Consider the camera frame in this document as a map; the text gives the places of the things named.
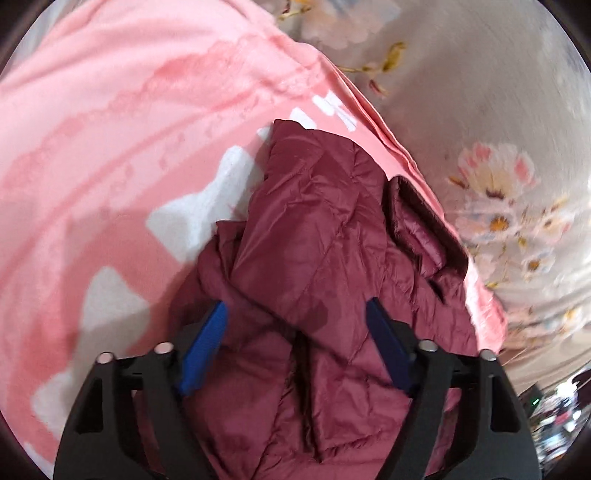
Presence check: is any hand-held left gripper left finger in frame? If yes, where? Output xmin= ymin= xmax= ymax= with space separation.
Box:
xmin=53 ymin=301 xmax=229 ymax=480

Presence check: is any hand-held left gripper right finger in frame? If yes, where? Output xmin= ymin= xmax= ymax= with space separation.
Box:
xmin=365 ymin=298 xmax=542 ymax=480

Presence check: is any maroon quilted down jacket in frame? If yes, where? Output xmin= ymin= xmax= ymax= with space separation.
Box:
xmin=134 ymin=119 xmax=481 ymax=480

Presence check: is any pink printed blanket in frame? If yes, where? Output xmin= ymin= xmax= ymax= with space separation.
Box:
xmin=0 ymin=0 xmax=509 ymax=467

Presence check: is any dark cluttered furniture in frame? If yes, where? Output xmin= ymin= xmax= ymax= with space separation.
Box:
xmin=522 ymin=357 xmax=591 ymax=462

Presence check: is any grey floral bed sheet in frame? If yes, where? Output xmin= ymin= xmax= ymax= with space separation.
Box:
xmin=277 ymin=0 xmax=591 ymax=398

